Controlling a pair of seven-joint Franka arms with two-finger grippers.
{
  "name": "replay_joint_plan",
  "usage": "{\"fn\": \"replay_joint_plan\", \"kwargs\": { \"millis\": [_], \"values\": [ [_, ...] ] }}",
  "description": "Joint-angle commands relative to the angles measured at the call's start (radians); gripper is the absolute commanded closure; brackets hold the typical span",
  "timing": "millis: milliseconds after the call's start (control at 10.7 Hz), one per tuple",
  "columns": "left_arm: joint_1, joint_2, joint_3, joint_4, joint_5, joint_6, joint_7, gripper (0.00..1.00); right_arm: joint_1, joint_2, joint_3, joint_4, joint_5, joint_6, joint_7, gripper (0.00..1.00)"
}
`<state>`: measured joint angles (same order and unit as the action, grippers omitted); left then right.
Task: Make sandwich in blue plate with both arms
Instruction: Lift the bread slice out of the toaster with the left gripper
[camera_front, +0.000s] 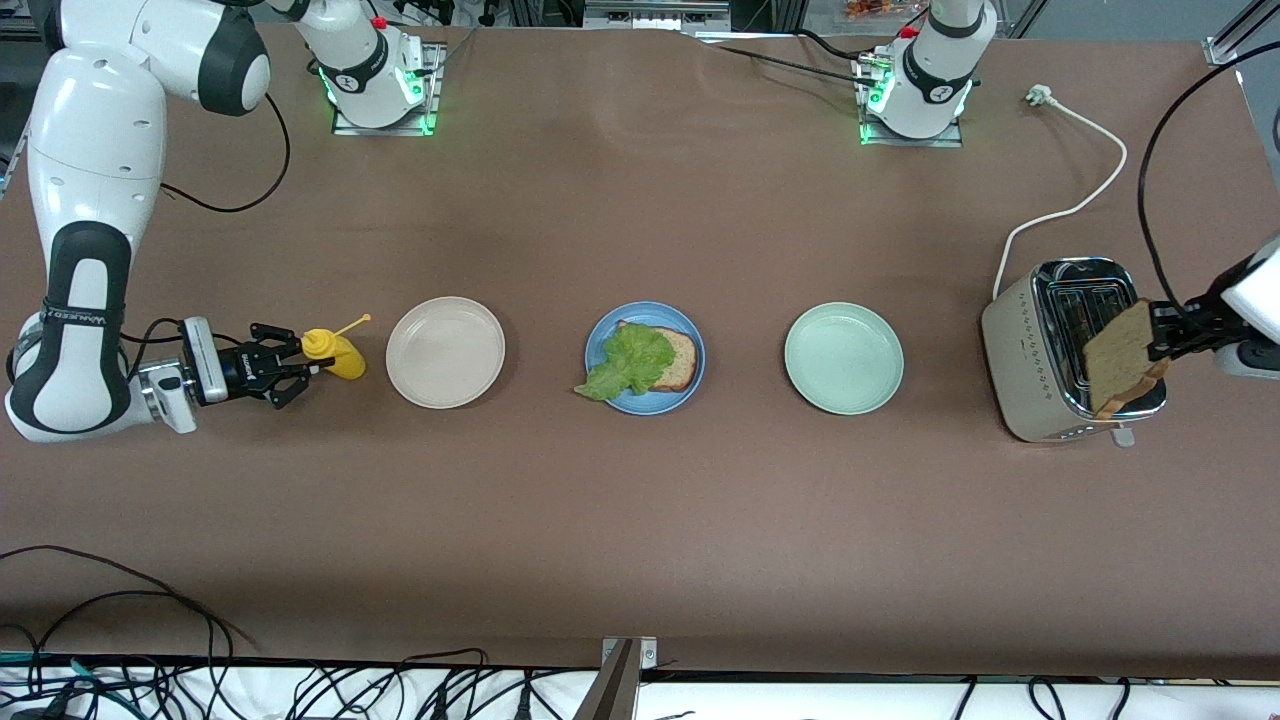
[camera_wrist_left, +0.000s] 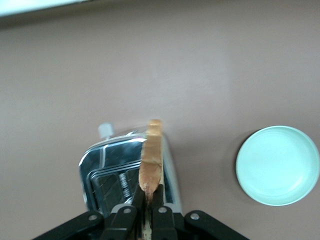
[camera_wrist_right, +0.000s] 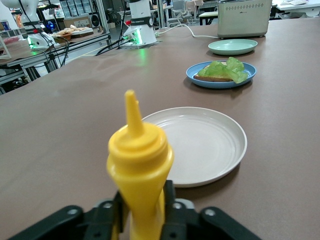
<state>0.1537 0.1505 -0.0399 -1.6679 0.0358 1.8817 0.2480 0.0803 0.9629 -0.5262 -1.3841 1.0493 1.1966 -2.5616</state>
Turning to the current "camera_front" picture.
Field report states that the black cable tangle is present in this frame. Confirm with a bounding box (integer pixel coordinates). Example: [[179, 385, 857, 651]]
[[0, 590, 561, 720]]

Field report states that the brown bread slice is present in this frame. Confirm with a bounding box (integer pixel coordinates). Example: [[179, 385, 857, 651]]
[[1082, 298, 1171, 419], [620, 320, 698, 393]]

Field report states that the green lettuce leaf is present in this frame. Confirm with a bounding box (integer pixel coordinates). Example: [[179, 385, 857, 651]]
[[573, 322, 677, 403]]

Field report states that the aluminium frame profile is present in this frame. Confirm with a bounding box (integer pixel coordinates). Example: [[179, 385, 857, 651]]
[[572, 636, 661, 720]]

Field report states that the long black cable loop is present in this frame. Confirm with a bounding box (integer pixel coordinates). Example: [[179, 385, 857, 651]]
[[0, 545, 251, 661]]

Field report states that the aluminium side rail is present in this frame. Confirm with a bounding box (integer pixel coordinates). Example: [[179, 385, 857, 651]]
[[0, 130, 29, 201]]

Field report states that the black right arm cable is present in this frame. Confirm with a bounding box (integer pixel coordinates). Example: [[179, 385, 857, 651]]
[[120, 90, 291, 351]]

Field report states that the yellow mustard squeeze bottle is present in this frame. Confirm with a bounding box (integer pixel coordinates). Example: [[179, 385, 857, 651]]
[[300, 314, 373, 382]]

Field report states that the green plate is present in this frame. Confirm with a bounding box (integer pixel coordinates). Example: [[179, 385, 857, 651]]
[[783, 302, 906, 416]]

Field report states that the aluminium frame strut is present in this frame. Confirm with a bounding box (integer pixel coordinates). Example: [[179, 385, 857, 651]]
[[1215, 0, 1280, 56]]

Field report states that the blue plate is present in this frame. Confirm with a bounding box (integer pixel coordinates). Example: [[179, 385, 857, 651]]
[[584, 298, 707, 413]]

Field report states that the white toaster power cable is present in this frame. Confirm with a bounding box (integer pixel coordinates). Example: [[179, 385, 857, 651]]
[[992, 84, 1129, 301]]

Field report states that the chrome and beige toaster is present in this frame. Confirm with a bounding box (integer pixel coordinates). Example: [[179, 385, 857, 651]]
[[980, 257, 1168, 449]]

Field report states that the grey metal box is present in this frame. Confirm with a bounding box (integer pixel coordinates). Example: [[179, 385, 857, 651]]
[[583, 0, 731, 31]]

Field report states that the beige plate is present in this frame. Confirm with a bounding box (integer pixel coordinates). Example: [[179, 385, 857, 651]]
[[385, 296, 507, 410]]

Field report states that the thin black base cable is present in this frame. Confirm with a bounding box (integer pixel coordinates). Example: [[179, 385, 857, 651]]
[[685, 28, 881, 91]]

